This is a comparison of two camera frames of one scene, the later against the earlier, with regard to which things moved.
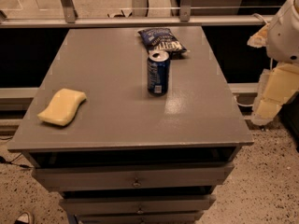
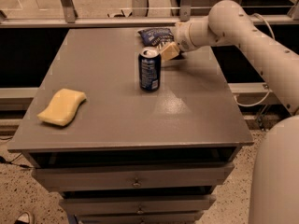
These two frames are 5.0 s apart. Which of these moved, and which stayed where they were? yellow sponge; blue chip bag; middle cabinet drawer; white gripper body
Moved: white gripper body
Stayed: middle cabinet drawer; yellow sponge; blue chip bag
